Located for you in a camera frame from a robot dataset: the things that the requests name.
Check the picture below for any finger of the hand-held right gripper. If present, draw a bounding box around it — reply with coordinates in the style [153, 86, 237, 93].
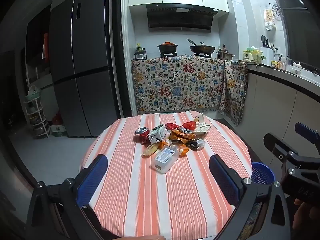
[264, 133, 302, 165]
[294, 122, 320, 143]

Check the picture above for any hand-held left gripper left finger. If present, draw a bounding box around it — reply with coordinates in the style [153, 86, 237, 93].
[24, 154, 108, 240]

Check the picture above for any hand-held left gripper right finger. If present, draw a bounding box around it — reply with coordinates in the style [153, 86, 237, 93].
[207, 154, 293, 240]

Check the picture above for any blue plastic basket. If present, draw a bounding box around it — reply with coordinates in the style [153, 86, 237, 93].
[251, 162, 275, 186]

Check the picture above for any black white wrapper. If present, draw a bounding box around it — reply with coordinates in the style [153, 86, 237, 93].
[189, 139, 206, 152]

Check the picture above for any orange snack wrapper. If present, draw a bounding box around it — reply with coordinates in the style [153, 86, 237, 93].
[172, 145, 190, 157]
[168, 129, 198, 145]

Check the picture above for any floral tissue pack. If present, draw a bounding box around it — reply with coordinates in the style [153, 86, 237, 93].
[194, 122, 211, 139]

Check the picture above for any clear plastic box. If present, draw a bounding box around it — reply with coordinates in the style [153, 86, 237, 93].
[151, 147, 180, 174]

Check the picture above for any yellow snack packet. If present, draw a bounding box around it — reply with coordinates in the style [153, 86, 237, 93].
[140, 144, 160, 158]

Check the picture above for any crushed red can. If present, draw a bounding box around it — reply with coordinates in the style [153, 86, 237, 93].
[134, 127, 150, 145]

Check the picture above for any white green milk carton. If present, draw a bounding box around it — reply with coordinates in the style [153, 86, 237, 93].
[147, 126, 167, 144]

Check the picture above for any person's right hand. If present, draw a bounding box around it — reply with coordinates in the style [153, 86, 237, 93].
[294, 199, 320, 233]

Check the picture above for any kitchen counter cabinet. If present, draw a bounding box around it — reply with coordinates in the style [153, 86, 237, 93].
[225, 64, 320, 160]

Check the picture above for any orange white striped tablecloth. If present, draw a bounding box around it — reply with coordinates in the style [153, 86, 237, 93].
[80, 111, 253, 239]

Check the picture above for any green white carton box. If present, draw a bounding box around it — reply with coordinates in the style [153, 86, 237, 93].
[51, 124, 67, 137]

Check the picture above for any white tiered storage rack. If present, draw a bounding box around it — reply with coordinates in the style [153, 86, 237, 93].
[24, 85, 50, 138]

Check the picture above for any white utensil holder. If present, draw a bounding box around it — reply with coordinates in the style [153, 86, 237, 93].
[260, 35, 275, 62]

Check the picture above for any yellow green plastic bag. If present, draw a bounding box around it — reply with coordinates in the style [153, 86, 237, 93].
[243, 46, 267, 63]

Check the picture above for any steel pot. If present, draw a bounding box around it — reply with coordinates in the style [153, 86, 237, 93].
[216, 51, 234, 61]

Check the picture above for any window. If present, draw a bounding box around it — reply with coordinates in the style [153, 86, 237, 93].
[272, 0, 320, 67]

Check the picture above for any grey refrigerator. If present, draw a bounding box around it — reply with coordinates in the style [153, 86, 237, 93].
[49, 0, 118, 138]

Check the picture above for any printed patterned cloth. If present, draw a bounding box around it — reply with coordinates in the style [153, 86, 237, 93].
[131, 55, 248, 127]

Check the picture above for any yellow hanging bag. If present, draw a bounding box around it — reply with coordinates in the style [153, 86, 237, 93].
[264, 7, 277, 30]

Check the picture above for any black wok with lid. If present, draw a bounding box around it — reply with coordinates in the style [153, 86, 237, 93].
[187, 38, 216, 54]

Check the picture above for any gas stove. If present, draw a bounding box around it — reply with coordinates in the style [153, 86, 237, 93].
[160, 52, 213, 58]

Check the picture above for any condiment bottle rack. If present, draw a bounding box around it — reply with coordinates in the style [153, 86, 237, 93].
[134, 44, 148, 60]

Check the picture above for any black clay pot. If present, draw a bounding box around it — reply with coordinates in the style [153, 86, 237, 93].
[157, 41, 179, 54]

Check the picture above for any black range hood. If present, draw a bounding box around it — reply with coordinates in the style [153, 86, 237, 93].
[146, 3, 218, 33]

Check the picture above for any metal wire steamer rack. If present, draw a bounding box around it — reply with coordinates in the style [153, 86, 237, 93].
[269, 3, 282, 17]

